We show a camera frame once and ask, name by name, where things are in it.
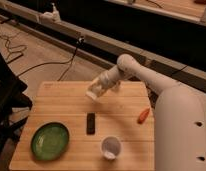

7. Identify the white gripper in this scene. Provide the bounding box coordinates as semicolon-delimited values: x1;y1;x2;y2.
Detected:
90;66;121;98

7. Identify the white sponge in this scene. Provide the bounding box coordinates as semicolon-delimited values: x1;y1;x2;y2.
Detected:
86;85;102;100

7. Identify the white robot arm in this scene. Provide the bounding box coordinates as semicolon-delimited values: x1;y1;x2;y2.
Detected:
88;54;206;171

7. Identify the white ceramic cup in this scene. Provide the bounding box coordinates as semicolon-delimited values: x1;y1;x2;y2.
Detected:
100;136;122;161

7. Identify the clear small bottle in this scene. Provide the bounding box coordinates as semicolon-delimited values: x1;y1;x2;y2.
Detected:
112;81;121;91

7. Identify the black rectangular remote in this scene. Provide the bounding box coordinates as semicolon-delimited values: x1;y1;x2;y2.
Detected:
86;113;95;135

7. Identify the orange carrot toy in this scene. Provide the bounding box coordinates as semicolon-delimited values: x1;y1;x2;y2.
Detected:
137;108;150;124

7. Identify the green plate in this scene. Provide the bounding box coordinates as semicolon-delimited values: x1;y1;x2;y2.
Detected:
30;122;70;161

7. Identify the white spray bottle background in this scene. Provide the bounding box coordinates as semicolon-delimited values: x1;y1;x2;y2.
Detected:
40;4;61;22

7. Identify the long metal rail beam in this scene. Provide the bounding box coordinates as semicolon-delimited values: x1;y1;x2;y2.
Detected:
0;0;206;93

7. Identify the black floor cable left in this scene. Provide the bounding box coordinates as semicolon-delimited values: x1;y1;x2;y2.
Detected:
16;37;86;82

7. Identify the black chair frame left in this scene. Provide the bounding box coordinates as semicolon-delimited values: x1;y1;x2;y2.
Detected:
0;52;32;155

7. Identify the thin tangled floor cable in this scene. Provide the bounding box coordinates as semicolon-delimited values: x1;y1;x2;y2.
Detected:
0;20;28;64

